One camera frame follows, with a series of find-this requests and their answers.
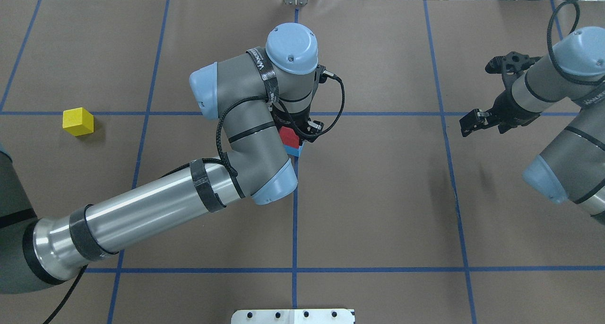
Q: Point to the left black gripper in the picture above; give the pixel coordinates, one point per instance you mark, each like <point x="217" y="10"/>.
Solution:
<point x="294" y="121"/>

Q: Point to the yellow cube block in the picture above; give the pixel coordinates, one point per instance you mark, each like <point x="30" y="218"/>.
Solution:
<point x="78" y="122"/>

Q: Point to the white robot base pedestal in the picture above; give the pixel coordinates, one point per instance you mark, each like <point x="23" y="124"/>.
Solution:
<point x="294" y="316"/>

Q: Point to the blue cube block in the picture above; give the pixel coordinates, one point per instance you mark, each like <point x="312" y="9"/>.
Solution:
<point x="294" y="151"/>

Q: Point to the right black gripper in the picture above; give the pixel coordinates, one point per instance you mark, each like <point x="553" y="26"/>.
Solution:
<point x="510" y="109"/>

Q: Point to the red cube block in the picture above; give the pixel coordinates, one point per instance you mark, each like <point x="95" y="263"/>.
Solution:
<point x="289" y="138"/>

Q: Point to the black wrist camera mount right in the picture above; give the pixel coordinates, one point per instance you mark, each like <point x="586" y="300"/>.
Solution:
<point x="510" y="66"/>

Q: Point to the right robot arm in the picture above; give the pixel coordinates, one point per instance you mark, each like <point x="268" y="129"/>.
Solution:
<point x="570" y="169"/>

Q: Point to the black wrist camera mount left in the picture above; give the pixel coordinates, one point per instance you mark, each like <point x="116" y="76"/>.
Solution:
<point x="312" y="130"/>

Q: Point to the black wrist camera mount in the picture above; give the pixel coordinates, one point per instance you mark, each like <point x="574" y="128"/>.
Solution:
<point x="510" y="66"/>
<point x="312" y="130"/>

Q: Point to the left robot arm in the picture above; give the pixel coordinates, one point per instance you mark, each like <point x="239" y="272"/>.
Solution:
<point x="253" y="96"/>

